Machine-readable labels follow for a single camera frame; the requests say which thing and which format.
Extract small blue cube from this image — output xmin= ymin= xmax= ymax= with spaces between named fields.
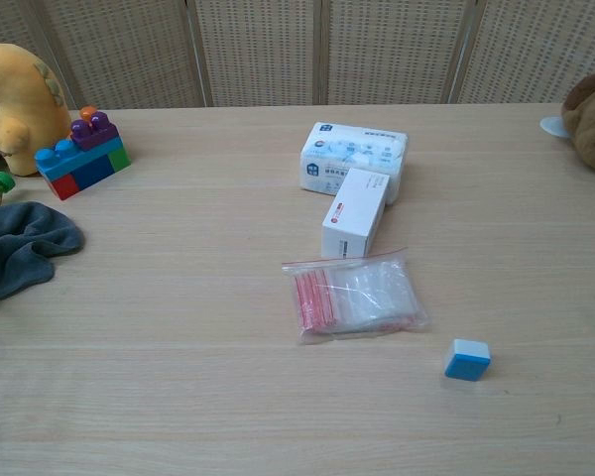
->
xmin=444 ymin=338 xmax=492 ymax=382

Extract white carton red logo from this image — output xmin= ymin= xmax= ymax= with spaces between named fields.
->
xmin=320 ymin=167 xmax=392 ymax=260

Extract clear zip bag pack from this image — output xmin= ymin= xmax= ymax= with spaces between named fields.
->
xmin=281 ymin=246 xmax=432 ymax=347

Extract white tissue pack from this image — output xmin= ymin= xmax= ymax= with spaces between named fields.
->
xmin=298 ymin=121 xmax=409 ymax=205

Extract woven folding screen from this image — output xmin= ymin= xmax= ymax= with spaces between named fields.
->
xmin=0 ymin=0 xmax=595 ymax=111

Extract colourful toy building blocks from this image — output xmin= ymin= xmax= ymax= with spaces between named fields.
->
xmin=34 ymin=106 xmax=132 ymax=201

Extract white round disc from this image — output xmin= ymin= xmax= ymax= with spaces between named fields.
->
xmin=538 ymin=115 xmax=574 ymax=140

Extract grey cloth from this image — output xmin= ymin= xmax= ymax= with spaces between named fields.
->
xmin=0 ymin=200 xmax=85 ymax=313

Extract orange-yellow plush toy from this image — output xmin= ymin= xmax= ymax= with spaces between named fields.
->
xmin=0 ymin=42 xmax=73 ymax=178

